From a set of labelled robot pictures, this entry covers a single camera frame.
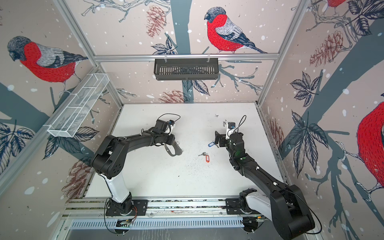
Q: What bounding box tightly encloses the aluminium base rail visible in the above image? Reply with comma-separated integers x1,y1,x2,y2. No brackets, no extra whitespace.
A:
61,198,267,234

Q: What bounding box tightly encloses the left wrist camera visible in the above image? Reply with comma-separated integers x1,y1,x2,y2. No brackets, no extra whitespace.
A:
165,120,175,128

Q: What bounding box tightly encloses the white mesh wire shelf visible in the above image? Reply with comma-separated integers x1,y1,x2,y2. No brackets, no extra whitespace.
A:
48,73,110,138

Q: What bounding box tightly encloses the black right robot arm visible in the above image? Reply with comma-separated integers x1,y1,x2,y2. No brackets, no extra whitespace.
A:
214,132,315,240

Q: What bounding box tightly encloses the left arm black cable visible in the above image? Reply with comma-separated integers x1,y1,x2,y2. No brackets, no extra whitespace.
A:
157,113,182,134

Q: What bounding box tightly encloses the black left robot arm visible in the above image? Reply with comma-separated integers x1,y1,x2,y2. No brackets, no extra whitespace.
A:
91,119,183,217

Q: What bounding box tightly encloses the black hanging wire basket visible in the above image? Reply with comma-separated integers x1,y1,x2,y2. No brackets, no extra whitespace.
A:
154,58,219,81

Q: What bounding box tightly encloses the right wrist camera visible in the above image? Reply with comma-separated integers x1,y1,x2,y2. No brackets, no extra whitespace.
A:
226,122,237,140

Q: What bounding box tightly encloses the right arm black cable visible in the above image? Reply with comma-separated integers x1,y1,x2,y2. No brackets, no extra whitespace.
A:
235,114,247,133

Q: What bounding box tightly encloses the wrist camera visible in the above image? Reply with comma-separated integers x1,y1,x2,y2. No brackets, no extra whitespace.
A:
165,120,175,128
226,122,237,140

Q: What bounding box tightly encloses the horizontal aluminium frame bar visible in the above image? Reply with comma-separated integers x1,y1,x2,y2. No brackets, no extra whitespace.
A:
94,53,280,63

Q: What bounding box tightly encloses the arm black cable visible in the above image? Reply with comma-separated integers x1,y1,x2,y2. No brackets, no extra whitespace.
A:
157,113,182,134
235,114,247,133

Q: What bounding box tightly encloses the silver metal carabiner keyring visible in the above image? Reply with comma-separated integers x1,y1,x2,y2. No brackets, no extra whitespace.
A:
164,141,183,157

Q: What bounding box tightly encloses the key with blue tag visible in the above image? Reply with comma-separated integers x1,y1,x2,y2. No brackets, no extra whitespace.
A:
208,142,219,148

